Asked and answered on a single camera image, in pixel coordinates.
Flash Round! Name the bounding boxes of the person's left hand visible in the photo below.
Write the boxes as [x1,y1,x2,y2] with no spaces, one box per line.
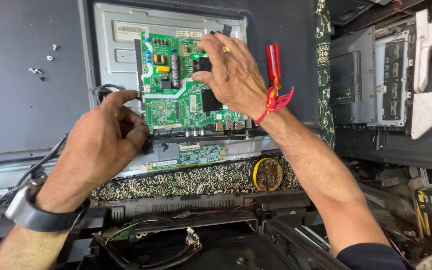
[35,89,151,214]

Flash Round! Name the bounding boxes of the person's right hand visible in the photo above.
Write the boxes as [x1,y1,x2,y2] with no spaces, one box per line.
[191,32,274,121]

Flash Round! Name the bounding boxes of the black cable end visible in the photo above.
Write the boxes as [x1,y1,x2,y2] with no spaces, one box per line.
[141,136,156,155]

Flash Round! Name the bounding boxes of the large green circuit board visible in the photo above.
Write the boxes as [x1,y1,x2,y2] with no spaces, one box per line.
[139,31,250,137]

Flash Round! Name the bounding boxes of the red thread wristband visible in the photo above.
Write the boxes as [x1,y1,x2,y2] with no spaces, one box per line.
[253,85,295,125]

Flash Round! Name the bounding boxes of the black silver wristwatch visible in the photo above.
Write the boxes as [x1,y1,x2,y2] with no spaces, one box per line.
[5,177,91,233]

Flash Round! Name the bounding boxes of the small green circuit board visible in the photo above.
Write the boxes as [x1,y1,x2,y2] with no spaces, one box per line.
[145,143,226,173]

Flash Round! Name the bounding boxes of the dark grey television back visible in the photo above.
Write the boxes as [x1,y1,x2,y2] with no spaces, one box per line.
[0,0,322,167]

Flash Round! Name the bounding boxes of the green gold patterned cloth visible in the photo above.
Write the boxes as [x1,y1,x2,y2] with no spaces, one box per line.
[90,0,337,202]

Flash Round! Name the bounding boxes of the yellow tin of solder paste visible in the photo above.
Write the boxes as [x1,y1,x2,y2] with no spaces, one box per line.
[250,157,284,192]

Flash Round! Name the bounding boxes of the grey metal television chassis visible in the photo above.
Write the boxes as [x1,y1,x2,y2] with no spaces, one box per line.
[92,1,281,179]

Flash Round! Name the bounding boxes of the dismantled grey television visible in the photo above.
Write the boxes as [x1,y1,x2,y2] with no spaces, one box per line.
[328,9,432,173]

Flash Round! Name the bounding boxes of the black plastic television cover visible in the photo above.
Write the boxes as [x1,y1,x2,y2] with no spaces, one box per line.
[0,190,350,270]

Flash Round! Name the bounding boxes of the black strip circuit board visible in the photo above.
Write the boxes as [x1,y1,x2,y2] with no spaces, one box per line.
[382,39,406,122]

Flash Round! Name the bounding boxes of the heap of electronic scrap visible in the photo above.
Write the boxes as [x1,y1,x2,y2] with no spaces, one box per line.
[336,157,432,270]

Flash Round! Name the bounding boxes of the dark blue sleeve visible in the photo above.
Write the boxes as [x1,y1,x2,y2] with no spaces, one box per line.
[336,242,407,270]

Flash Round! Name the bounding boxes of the red handled screwdriver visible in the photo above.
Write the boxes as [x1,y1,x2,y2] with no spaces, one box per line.
[265,43,283,91]

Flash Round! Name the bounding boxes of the black power cable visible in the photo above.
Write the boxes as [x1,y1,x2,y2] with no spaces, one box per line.
[11,84,127,190]

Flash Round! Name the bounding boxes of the wire harness with white connector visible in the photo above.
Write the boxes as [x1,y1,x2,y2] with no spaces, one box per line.
[103,219,203,270]

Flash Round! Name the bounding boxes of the long white plastic bracket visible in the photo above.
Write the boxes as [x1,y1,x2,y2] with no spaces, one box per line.
[413,9,432,93]

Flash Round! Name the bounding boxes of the wide white plastic bracket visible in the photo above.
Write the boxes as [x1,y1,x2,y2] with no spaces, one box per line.
[410,92,432,140]

